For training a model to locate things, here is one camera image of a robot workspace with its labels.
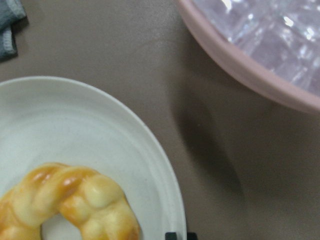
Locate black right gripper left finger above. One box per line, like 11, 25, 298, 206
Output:
165, 232, 178, 240

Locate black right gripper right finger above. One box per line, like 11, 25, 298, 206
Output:
186, 232, 198, 240

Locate twisted glazed donut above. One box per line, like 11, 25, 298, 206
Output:
0, 163, 140, 240

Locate white plate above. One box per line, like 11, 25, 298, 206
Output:
0, 76, 187, 240

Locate pink bowl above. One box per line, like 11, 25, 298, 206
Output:
174, 0, 320, 115

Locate clear ice cubes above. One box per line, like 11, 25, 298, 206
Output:
193, 0, 320, 95

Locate grey folded cloth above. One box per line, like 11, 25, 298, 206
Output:
0, 0, 27, 61

